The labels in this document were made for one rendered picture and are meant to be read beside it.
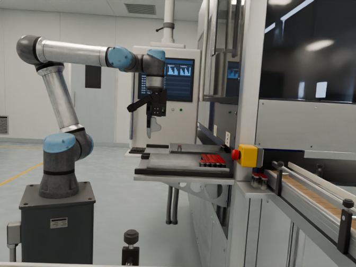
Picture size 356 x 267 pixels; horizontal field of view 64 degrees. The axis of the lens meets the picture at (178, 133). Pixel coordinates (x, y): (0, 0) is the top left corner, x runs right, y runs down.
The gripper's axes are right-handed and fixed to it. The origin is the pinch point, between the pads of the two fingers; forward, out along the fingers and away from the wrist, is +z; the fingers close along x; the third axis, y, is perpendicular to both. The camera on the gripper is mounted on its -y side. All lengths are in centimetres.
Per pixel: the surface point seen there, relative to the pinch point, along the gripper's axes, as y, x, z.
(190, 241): 33, 108, 103
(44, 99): -272, 545, 0
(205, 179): 24.2, -10.8, 15.1
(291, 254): 50, -33, 33
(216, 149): 39, 54, 14
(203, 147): 31, 54, 13
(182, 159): 16.5, 19.8, 13.7
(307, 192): 51, -39, 10
